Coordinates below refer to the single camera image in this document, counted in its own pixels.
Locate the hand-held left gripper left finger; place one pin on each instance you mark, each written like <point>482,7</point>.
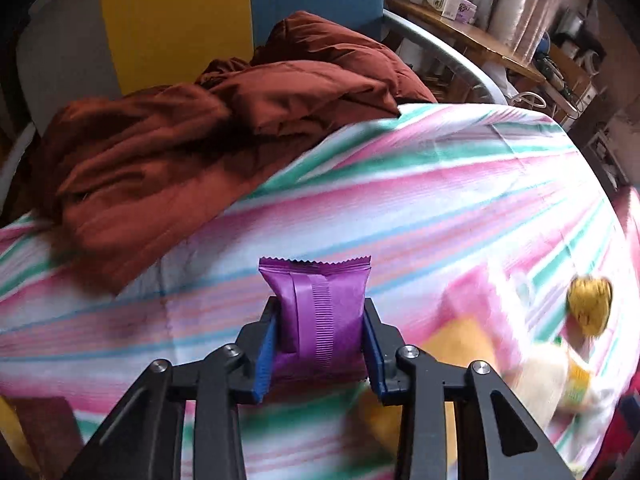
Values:
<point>265,360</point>

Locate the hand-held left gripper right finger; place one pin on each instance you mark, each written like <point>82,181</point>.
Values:
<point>375,355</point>

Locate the purple snack packet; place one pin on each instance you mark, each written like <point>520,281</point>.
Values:
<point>320,310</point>

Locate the tan yellow snack packet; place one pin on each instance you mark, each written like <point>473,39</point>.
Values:
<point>450,355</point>

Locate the white puffed rice snack packet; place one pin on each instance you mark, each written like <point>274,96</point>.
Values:
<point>550,380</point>

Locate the yellow plush toy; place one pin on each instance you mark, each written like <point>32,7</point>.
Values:
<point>590,305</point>

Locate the reddish brown jacket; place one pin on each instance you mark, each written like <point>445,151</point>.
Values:
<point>200,150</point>

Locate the wooden side shelf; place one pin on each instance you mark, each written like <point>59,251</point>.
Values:
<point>465,40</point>

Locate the grey yellow blue headboard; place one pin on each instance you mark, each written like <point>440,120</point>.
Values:
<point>175,25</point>

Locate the cluttered wooden desk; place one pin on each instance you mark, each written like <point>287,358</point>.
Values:
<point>575,70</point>

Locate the blue round object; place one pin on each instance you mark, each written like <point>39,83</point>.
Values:
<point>543,45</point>

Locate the small purple box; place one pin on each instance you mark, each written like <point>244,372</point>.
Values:
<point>465,11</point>

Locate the pink curtain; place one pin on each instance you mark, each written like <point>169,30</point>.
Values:
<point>520,0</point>

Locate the white bed rail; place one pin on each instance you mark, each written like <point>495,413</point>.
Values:
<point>450,55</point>
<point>15,160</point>

